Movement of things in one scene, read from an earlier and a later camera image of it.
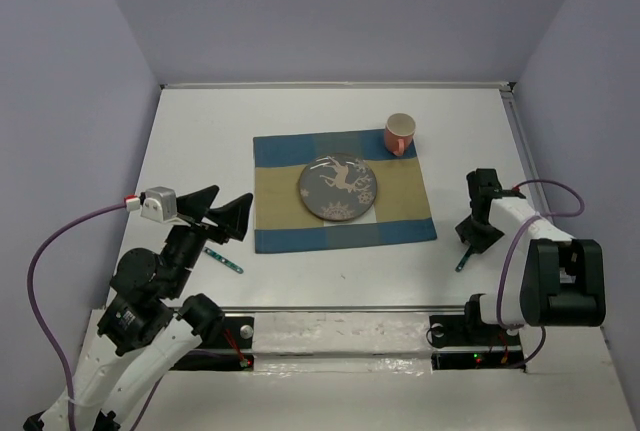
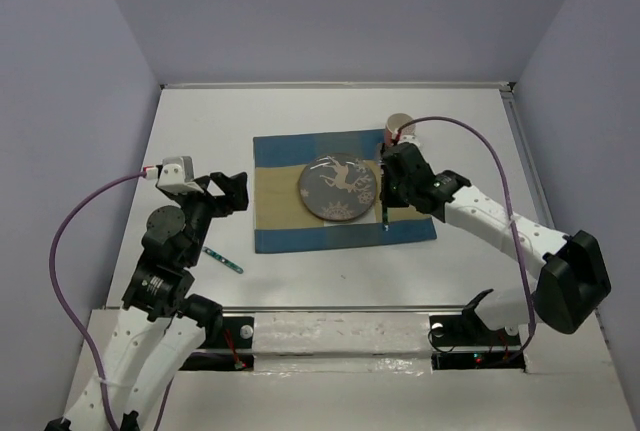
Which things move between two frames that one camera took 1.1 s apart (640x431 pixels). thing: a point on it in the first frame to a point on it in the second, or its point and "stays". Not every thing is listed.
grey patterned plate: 337,186 stays
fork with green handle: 225,261 stays
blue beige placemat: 400,210 stays
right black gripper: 480,243 to 387,196
